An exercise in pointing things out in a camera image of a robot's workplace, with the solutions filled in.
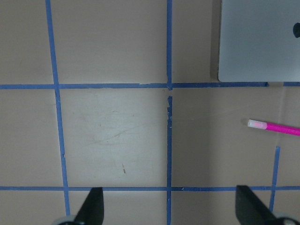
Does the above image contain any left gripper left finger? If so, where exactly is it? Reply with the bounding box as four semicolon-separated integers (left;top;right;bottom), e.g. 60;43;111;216
72;187;104;225

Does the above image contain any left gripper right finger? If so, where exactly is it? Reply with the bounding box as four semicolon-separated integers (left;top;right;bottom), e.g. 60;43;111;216
235;185;277;225

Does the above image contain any pink marker pen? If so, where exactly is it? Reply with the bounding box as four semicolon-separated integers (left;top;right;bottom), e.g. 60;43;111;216
247;120;300;136

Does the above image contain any silver laptop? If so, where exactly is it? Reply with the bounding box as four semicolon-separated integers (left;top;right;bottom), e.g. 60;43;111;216
218;0;300;82

